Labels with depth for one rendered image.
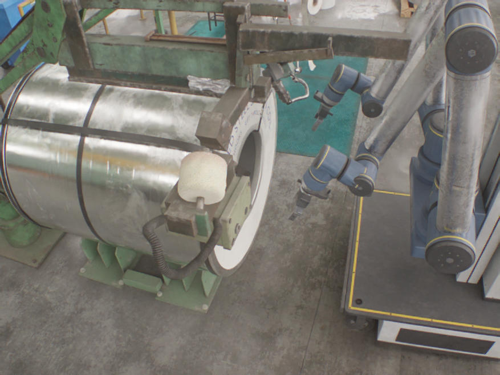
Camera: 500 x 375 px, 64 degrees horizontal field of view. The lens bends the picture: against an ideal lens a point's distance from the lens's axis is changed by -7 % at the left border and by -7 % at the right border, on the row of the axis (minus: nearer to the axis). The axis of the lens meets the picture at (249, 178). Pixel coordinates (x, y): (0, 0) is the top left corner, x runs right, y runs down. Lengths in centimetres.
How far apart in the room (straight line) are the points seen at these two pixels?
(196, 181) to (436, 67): 101
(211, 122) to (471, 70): 77
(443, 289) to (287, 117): 240
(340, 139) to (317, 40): 286
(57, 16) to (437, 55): 130
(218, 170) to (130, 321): 203
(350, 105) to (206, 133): 349
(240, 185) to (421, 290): 159
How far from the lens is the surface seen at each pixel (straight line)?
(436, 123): 234
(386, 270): 259
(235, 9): 123
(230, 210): 113
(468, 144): 153
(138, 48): 145
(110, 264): 318
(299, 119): 424
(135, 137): 198
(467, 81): 141
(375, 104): 224
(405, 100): 172
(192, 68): 138
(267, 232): 316
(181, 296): 288
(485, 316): 259
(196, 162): 97
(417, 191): 244
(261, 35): 119
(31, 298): 328
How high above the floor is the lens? 240
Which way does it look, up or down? 42 degrees down
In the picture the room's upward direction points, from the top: 4 degrees counter-clockwise
